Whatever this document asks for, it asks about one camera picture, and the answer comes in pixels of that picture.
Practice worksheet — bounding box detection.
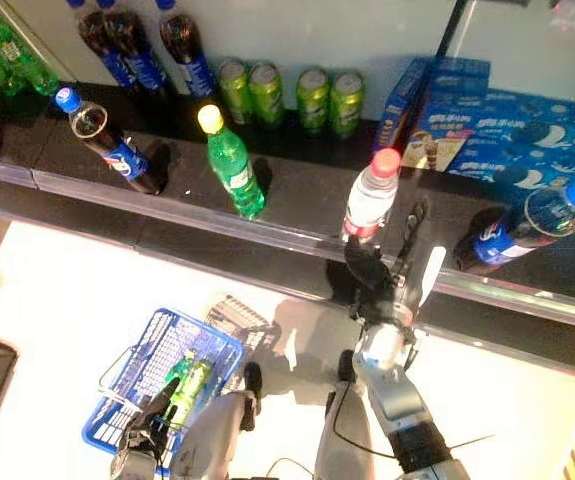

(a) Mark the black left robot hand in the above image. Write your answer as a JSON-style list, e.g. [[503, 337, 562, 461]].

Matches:
[[116, 377, 188, 464]]

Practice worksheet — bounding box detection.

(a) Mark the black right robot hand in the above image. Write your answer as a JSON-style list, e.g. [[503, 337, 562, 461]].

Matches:
[[341, 197, 433, 326]]

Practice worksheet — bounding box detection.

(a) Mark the blue plastic shopping basket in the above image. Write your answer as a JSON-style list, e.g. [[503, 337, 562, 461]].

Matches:
[[81, 308, 246, 476]]

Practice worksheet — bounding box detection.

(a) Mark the clear water bottle red cap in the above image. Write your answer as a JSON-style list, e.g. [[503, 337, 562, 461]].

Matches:
[[341, 148, 402, 244]]

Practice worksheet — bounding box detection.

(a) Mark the yellow-green drink bottle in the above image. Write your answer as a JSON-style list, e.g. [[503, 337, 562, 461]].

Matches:
[[171, 359, 214, 429]]

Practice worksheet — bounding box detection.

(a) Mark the silver left robot leg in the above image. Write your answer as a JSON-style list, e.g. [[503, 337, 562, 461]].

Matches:
[[169, 362, 263, 480]]

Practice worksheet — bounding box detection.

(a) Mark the silver robot leg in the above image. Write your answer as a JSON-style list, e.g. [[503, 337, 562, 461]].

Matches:
[[169, 362, 263, 480], [314, 349, 373, 480]]

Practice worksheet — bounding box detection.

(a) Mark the Oreo box with cone picture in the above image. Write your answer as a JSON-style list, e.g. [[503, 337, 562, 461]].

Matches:
[[399, 113, 474, 172]]

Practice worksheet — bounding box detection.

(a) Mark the silver right robot leg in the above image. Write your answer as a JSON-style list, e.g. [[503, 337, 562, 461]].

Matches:
[[314, 349, 373, 480]]

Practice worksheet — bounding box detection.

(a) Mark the black base shelf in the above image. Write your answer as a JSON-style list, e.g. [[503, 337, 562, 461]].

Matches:
[[0, 179, 575, 386]]

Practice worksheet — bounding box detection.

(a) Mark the green soda can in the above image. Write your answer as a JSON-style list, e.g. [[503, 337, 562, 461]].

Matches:
[[329, 72, 367, 140], [216, 58, 256, 126], [295, 68, 332, 136], [249, 62, 287, 131]]

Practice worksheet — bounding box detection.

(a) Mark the tall blue Oreo box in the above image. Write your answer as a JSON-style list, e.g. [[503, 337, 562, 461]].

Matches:
[[375, 56, 492, 156]]

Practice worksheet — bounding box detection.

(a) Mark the wide flat blue Oreo box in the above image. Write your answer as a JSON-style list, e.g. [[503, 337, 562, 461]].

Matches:
[[449, 91, 575, 194]]

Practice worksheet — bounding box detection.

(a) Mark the black shelf board clear rail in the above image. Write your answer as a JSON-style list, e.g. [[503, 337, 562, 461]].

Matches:
[[0, 94, 36, 189], [391, 164, 575, 334], [30, 82, 448, 296]]

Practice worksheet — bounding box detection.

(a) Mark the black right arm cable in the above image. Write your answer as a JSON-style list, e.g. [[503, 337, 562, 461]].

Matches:
[[333, 394, 398, 459]]

